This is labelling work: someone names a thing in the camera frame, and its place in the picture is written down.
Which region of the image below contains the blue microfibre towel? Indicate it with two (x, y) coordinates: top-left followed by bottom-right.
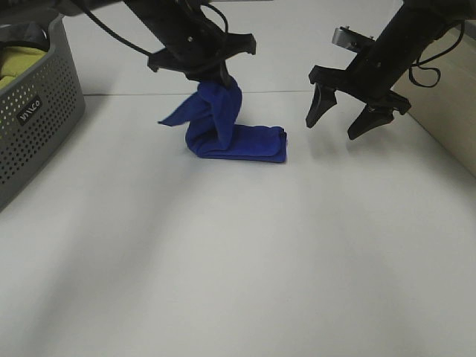
(159, 80), (287, 164)

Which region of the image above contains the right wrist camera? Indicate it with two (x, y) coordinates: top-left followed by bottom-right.
(332, 27), (375, 53)

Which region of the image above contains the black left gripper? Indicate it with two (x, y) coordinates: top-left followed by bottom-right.
(126, 0), (257, 89)

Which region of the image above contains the beige storage box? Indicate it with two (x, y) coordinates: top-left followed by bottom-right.
(394, 22), (475, 174)

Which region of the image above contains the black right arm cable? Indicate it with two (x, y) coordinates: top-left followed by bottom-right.
(408, 20), (468, 89)

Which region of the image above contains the grey perforated laundry basket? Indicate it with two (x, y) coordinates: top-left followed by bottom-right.
(1, 10), (86, 208)

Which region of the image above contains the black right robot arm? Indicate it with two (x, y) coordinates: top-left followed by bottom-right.
(306, 1), (475, 140)

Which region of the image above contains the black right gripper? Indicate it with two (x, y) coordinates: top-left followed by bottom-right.
(306, 14), (446, 140)

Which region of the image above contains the yellow-green towel in basket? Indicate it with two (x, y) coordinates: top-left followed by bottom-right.
(0, 46), (47, 89)

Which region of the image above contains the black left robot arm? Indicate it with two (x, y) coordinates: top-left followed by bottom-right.
(1, 0), (257, 87)

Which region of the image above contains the dark grey cloth in basket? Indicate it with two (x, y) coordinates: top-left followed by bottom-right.
(1, 22), (50, 52)

